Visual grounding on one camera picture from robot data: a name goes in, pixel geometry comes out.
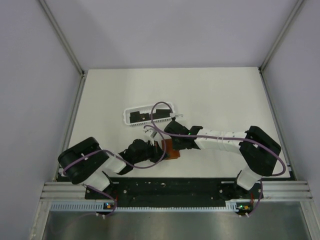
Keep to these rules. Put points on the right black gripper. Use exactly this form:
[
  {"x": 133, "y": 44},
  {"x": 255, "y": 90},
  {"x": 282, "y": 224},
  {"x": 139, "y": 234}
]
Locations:
[{"x": 176, "y": 147}]

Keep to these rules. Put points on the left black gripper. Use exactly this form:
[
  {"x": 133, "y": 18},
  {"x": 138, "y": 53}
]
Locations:
[{"x": 158, "y": 153}]

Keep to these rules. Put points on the brown leather card holder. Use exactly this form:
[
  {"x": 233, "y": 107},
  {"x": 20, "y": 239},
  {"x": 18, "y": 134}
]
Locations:
[{"x": 171, "y": 153}]

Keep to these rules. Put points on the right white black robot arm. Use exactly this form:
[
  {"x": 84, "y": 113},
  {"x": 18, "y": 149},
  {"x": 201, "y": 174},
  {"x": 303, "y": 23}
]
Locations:
[{"x": 259, "y": 150}]

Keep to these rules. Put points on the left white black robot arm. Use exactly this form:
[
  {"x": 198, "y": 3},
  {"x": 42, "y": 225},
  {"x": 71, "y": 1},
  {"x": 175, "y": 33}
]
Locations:
[{"x": 86, "y": 163}]

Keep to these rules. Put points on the black credit card in basket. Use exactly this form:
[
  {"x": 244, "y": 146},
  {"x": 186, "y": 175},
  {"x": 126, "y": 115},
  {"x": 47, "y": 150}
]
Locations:
[{"x": 161, "y": 114}]

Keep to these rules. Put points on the white plastic slotted basket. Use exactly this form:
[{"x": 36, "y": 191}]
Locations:
[{"x": 147, "y": 109}]

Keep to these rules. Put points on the aluminium frame rail front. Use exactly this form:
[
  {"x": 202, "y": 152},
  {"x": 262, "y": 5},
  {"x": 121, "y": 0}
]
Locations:
[{"x": 273, "y": 191}]

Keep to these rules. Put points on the right aluminium frame post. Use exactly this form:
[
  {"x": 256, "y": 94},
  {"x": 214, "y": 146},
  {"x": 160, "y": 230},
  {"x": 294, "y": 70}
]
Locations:
[{"x": 294, "y": 13}]

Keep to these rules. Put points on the aluminium frame post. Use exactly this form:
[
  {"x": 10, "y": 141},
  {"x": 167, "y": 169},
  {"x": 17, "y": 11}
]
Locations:
[
  {"x": 61, "y": 36},
  {"x": 294, "y": 13}
]

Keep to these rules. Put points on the left aluminium frame post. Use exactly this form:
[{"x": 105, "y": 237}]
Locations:
[{"x": 61, "y": 36}]

